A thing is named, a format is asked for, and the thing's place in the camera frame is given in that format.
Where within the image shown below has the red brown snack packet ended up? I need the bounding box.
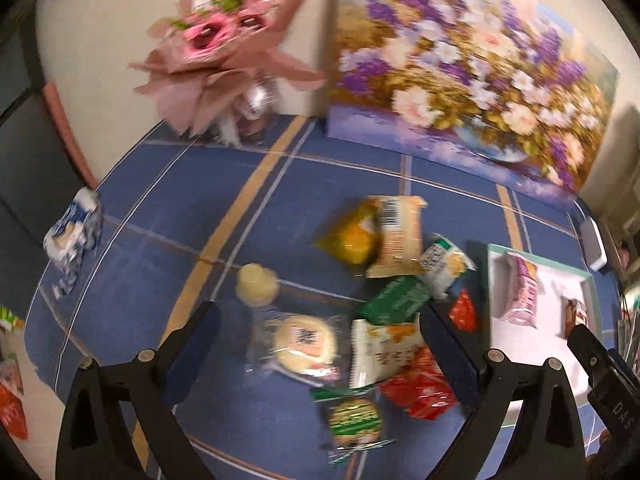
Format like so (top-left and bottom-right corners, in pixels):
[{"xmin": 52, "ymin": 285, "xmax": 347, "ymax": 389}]
[{"xmin": 564, "ymin": 298, "xmax": 589, "ymax": 338}]

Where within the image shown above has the purple pink snack packet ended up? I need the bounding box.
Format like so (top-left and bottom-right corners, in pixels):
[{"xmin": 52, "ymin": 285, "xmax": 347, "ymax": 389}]
[{"xmin": 500, "ymin": 252, "xmax": 538, "ymax": 328}]

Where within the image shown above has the green round biscuit packet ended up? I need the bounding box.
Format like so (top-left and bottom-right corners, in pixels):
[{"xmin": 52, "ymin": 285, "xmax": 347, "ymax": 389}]
[{"xmin": 310, "ymin": 385, "xmax": 395, "ymax": 465}]

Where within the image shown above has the white teal storage box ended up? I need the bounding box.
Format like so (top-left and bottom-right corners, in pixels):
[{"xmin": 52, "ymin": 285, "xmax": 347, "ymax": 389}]
[{"xmin": 487, "ymin": 244, "xmax": 602, "ymax": 408}]

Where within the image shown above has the white device on table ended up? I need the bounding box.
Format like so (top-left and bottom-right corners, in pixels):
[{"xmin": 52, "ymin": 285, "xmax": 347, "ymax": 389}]
[{"xmin": 579, "ymin": 218, "xmax": 608, "ymax": 271}]

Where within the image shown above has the red flower snack packet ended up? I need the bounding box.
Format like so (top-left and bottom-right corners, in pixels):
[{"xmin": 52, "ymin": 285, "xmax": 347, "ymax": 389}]
[{"xmin": 380, "ymin": 346, "xmax": 458, "ymax": 420}]

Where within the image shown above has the red patterned snack packet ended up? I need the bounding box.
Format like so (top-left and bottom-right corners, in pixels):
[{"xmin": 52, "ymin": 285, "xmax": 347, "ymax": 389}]
[{"xmin": 449, "ymin": 288, "xmax": 478, "ymax": 333}]

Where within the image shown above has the white orange snack packet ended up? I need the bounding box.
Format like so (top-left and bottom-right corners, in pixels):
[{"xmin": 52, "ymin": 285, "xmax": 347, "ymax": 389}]
[{"xmin": 349, "ymin": 318, "xmax": 425, "ymax": 389}]

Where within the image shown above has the dark green snack packet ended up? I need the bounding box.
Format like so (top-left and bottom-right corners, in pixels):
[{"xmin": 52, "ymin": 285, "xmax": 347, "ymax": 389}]
[{"xmin": 359, "ymin": 275, "xmax": 431, "ymax": 325}]

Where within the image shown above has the blue white snack packet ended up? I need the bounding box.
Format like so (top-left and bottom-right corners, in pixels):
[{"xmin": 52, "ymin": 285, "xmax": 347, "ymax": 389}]
[{"xmin": 42, "ymin": 188, "xmax": 103, "ymax": 299}]

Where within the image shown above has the white green small packet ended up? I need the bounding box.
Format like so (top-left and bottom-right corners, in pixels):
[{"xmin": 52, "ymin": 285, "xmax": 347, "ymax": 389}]
[{"xmin": 418, "ymin": 233, "xmax": 476, "ymax": 300}]

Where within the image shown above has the yellow jelly cup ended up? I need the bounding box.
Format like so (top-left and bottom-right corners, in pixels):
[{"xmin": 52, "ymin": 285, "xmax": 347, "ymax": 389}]
[{"xmin": 235, "ymin": 263, "xmax": 280, "ymax": 308}]

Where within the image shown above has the clear steamed cake packet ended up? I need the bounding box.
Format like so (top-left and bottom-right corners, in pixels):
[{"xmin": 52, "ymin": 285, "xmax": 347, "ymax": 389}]
[{"xmin": 246, "ymin": 309, "xmax": 352, "ymax": 388}]

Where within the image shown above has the blue striped tablecloth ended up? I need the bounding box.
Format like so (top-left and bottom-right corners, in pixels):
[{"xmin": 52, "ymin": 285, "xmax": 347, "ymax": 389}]
[{"xmin": 25, "ymin": 116, "xmax": 589, "ymax": 479}]

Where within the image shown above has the beige barcode snack packet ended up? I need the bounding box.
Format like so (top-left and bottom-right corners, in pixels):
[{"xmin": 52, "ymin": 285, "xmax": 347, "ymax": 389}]
[{"xmin": 367, "ymin": 195, "xmax": 427, "ymax": 278}]

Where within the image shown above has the yellow orange snack packet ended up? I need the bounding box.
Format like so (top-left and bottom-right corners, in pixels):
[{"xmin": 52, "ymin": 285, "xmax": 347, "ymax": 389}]
[{"xmin": 316, "ymin": 198, "xmax": 381, "ymax": 266}]

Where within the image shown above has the floral canvas painting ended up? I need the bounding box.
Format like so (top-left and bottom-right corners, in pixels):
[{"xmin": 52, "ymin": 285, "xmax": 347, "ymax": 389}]
[{"xmin": 326, "ymin": 0, "xmax": 618, "ymax": 209}]

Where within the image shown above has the pink paper flower bouquet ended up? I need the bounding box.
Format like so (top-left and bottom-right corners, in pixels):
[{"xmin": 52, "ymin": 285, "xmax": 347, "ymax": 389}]
[{"xmin": 134, "ymin": 0, "xmax": 324, "ymax": 148}]

